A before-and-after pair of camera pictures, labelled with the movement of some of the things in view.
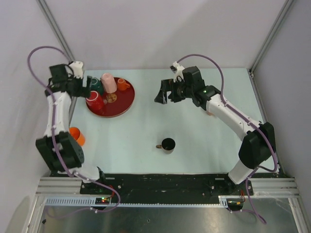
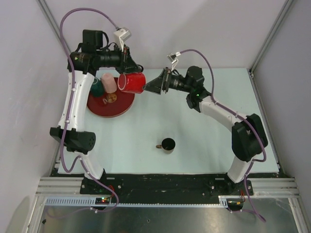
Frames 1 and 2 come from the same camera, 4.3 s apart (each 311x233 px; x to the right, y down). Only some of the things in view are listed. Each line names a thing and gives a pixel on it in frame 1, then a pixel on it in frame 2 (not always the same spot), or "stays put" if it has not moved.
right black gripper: x=168 y=85 → x=155 y=86
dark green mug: x=96 y=85 stays put
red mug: x=95 y=102 → x=132 y=82
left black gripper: x=80 y=92 → x=127 y=65
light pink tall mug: x=109 y=83 stays put
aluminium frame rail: x=59 y=187 stays put
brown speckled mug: x=168 y=145 stays put
